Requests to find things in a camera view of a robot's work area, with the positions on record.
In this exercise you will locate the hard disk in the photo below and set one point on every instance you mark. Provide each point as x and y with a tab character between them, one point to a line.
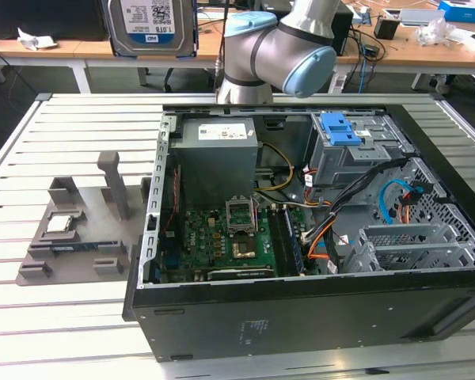
150	23

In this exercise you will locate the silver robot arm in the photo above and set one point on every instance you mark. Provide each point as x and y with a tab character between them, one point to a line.
269	51

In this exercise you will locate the grey metal disk bay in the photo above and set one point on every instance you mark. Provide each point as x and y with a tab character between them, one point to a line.
403	235
415	257

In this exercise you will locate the thin locking lever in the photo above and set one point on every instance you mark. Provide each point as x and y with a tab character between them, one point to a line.
256	215

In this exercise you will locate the grey power supply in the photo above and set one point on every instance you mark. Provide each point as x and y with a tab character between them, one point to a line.
213	166

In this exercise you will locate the CPU socket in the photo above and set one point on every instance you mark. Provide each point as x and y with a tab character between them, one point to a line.
243	249

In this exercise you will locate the green motherboard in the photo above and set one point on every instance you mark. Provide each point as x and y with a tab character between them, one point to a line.
206	245

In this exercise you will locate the black RAM slot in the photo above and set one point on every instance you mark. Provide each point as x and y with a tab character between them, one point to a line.
286	253
278	245

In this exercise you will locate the RAM stick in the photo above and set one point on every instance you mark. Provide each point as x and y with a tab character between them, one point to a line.
295	241
75	247

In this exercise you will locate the black graphics card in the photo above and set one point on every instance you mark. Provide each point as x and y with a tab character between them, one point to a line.
237	274

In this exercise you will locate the grey metal drive cage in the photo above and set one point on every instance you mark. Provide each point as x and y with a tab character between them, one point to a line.
340	162

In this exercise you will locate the blue plastic cage latch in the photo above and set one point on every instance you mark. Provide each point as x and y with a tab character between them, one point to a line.
338	130

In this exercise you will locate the black PC case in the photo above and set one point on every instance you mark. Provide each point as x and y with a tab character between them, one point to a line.
301	316

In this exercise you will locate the grey parts rack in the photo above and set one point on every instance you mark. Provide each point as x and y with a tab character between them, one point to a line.
99	225

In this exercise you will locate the silver CPU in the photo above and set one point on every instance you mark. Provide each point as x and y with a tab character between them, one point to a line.
59	224

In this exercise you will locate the blue circuit board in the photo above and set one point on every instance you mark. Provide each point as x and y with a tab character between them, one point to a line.
361	19

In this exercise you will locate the small black box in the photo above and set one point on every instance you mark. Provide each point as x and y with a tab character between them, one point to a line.
386	28

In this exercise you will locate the long wooden desk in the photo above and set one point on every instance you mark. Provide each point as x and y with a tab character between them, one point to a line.
419	55

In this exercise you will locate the crumpled white paper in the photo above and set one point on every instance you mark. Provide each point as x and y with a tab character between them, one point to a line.
35	39

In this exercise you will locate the flat grey device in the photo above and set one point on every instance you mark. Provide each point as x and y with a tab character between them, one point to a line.
421	16

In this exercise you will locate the clear plastic bag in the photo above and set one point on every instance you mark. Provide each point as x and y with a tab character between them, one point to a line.
435	31

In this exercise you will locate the large black box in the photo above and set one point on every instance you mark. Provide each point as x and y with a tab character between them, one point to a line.
47	17

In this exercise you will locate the blue cardboard box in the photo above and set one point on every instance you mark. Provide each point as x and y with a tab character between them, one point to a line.
465	10

